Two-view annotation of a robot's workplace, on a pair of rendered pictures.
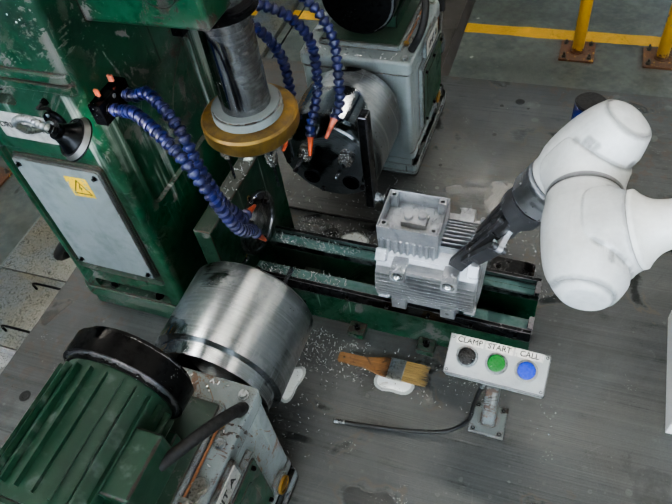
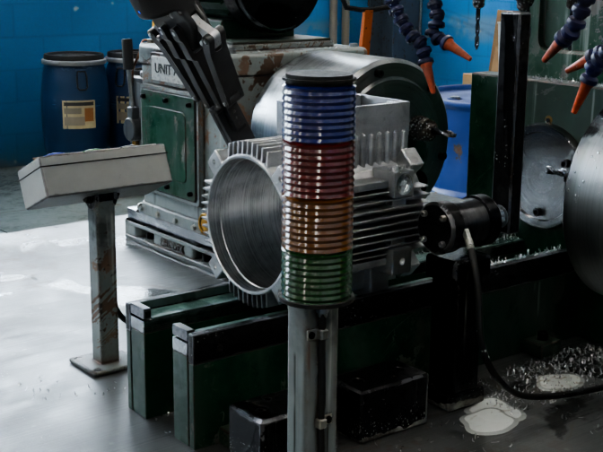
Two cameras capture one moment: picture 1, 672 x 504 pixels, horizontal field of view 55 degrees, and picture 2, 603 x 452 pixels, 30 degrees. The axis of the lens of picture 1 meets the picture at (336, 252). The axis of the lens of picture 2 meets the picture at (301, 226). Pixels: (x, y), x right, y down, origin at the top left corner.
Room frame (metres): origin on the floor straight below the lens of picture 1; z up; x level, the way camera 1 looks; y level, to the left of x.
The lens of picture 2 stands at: (1.32, -1.37, 1.31)
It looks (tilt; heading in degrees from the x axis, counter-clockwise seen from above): 14 degrees down; 114
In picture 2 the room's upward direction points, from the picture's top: 1 degrees clockwise
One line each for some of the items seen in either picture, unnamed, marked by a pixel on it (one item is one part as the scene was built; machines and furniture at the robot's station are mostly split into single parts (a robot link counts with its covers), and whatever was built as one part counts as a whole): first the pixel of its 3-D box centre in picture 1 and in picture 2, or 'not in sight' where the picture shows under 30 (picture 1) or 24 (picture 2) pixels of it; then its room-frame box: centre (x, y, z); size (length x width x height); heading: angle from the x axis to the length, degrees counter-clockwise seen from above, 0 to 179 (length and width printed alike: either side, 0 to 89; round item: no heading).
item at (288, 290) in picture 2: not in sight; (317, 272); (0.96, -0.54, 1.05); 0.06 x 0.06 x 0.04
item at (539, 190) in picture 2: (259, 222); (541, 176); (0.99, 0.16, 1.02); 0.15 x 0.02 x 0.15; 152
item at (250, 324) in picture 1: (223, 362); (328, 131); (0.64, 0.24, 1.04); 0.37 x 0.25 x 0.25; 152
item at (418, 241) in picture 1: (413, 224); (342, 131); (0.83, -0.16, 1.11); 0.12 x 0.11 x 0.07; 63
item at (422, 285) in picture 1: (434, 258); (315, 213); (0.81, -0.19, 1.02); 0.20 x 0.19 x 0.19; 63
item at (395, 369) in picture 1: (383, 366); not in sight; (0.70, -0.06, 0.80); 0.21 x 0.05 x 0.01; 64
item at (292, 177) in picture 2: not in sight; (318, 166); (0.96, -0.54, 1.14); 0.06 x 0.06 x 0.04
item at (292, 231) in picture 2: not in sight; (317, 220); (0.96, -0.54, 1.10); 0.06 x 0.06 x 0.04
